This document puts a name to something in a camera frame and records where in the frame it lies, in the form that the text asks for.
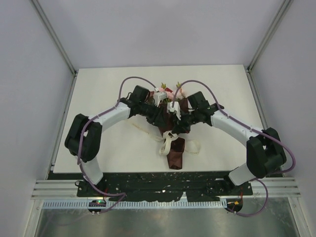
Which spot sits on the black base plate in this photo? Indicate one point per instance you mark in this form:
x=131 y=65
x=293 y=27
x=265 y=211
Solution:
x=163 y=186

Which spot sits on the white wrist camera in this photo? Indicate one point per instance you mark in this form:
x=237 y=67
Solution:
x=174 y=108
x=159 y=95

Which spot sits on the cream ribbon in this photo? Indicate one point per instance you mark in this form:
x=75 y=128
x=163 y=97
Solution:
x=150 y=137

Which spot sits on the left aluminium corner post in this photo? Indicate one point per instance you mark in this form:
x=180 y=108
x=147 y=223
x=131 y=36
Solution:
x=50 y=30

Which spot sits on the right aluminium corner post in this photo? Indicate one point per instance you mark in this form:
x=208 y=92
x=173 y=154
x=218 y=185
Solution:
x=271 y=30

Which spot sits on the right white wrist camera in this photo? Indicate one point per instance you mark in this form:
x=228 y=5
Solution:
x=174 y=108

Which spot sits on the aluminium frame rail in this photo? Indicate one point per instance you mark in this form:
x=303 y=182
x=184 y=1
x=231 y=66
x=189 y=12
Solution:
x=277 y=187

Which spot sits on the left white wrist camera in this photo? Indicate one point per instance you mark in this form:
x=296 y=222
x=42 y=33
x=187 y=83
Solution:
x=159 y=95

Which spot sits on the red wrapping paper sheet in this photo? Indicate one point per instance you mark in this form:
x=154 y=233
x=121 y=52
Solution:
x=173 y=146

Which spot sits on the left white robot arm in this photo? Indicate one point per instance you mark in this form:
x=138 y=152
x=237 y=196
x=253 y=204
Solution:
x=84 y=137

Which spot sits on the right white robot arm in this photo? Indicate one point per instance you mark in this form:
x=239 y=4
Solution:
x=264 y=152

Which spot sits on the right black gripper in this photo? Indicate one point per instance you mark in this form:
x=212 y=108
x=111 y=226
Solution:
x=179 y=126

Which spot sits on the white slotted cable duct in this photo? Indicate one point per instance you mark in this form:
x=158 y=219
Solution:
x=96 y=204

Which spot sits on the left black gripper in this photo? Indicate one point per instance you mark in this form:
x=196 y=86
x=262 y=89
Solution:
x=157 y=118

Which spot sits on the aluminium corner post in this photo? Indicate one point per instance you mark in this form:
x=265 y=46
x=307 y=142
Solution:
x=271 y=30
x=50 y=30

